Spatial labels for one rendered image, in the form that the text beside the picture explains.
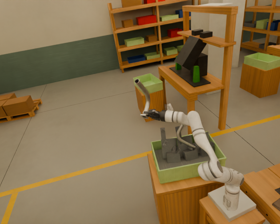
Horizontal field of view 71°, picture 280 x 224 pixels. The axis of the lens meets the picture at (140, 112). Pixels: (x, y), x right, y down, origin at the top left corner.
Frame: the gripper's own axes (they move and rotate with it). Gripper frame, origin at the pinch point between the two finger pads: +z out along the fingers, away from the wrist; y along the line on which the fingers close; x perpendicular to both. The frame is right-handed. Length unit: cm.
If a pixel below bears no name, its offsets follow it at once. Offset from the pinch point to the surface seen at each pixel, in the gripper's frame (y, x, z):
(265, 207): 70, -34, -79
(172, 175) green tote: 71, -27, -8
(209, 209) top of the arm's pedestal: 62, -46, -42
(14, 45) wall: 176, 268, 602
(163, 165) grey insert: 79, -18, 5
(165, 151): 79, -5, 6
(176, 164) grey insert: 81, -15, -7
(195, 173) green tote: 79, -19, -26
